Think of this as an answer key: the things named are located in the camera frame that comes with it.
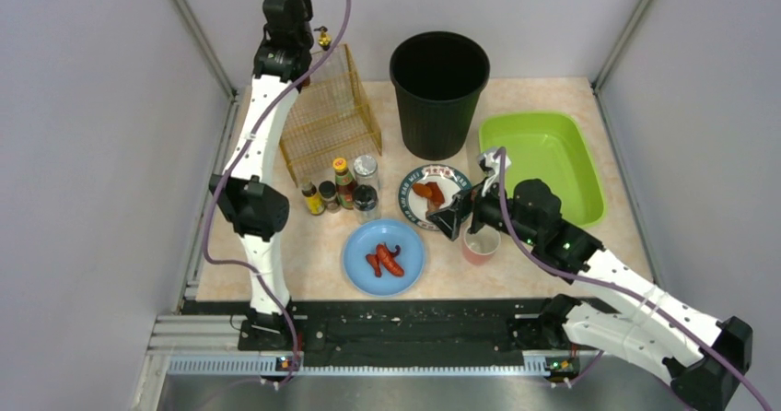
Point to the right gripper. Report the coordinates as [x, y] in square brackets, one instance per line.
[474, 208]

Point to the black lid seasoning jar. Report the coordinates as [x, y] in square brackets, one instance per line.
[366, 203]

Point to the silver lid spice jar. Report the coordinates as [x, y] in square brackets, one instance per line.
[366, 171]

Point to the sauce bottle yellow cap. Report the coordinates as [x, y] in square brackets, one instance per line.
[345, 182]

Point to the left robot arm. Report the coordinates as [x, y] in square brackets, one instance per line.
[243, 191]

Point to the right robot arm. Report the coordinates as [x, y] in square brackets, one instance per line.
[702, 359]

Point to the roasted meat pieces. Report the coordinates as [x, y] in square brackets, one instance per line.
[432, 193]

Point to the white plate green rim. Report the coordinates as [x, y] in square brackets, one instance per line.
[414, 206]

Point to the pink cup white inside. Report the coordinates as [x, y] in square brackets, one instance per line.
[479, 247]

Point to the red sausage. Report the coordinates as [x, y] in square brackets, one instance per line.
[384, 259]

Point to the blue plastic plate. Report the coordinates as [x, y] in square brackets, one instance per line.
[364, 240]

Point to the green plastic tray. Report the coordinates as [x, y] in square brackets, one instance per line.
[549, 146]

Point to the small brown spice bottle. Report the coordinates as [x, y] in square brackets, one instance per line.
[328, 192]

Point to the small yellow label bottle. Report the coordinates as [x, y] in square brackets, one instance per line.
[313, 199]

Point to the black plastic trash bin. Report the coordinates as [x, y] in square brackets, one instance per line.
[438, 77]

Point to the gold wire basket rack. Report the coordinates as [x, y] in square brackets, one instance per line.
[332, 117]

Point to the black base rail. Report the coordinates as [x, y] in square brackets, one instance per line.
[466, 333]

